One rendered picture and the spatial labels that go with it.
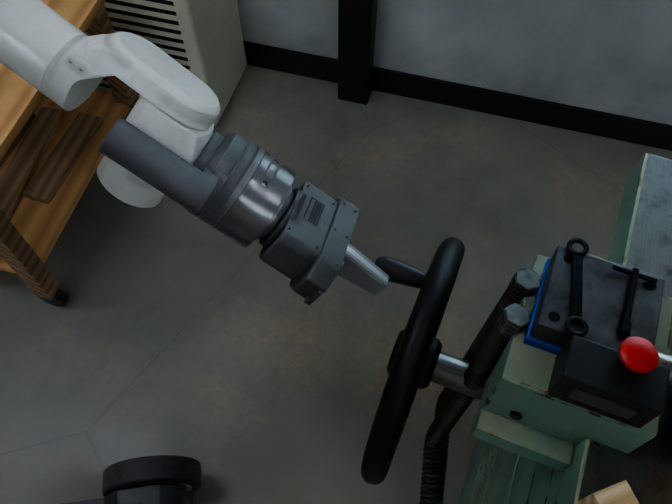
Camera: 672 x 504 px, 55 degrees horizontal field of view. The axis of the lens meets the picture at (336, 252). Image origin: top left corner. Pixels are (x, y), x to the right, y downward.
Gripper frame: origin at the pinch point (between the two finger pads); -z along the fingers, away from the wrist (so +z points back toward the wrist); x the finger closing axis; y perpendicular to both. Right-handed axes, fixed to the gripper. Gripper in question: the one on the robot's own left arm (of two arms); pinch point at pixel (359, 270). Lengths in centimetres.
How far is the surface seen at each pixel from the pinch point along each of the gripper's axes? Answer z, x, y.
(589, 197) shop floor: -78, -111, -33
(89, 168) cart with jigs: 39, -71, -94
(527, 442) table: -21.3, 9.2, 2.4
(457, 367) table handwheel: -16.2, 0.7, -3.2
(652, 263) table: -26.2, -10.9, 14.9
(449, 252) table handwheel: -6.6, -3.9, 5.5
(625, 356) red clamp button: -16.1, 9.4, 17.7
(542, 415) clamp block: -19.0, 9.0, 6.4
